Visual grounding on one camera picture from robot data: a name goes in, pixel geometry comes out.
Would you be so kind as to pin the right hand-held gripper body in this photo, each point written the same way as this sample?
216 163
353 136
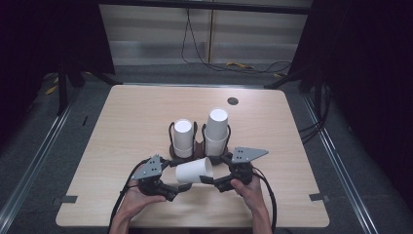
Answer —
246 154

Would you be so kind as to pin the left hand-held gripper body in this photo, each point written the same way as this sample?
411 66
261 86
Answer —
151 169

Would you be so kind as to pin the white paper cup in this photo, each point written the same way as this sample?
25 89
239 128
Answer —
182 152
192 171
217 125
183 131
214 148

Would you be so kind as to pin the dark brown double cup holder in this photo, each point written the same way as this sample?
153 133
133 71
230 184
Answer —
198 152

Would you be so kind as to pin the person's left hand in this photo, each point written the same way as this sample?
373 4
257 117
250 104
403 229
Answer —
136 201

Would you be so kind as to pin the person's right hand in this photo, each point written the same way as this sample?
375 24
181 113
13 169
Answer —
251 195

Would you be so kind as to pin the dark round table grommet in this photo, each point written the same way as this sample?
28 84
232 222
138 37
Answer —
232 101

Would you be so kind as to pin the grey tape strip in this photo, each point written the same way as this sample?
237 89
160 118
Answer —
66 199
318 197

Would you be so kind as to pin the yellow floor tape scrap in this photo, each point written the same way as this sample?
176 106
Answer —
238 64
51 90

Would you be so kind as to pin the black metal stand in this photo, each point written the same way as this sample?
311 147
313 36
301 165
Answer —
62 91

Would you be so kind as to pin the dark curtain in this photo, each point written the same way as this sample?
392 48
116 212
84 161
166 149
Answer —
370 81
39 42

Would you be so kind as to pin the black overhead bar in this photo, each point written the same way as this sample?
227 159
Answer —
207 6

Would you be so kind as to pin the metal floor rail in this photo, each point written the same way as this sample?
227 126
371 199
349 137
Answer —
39 152
337 162

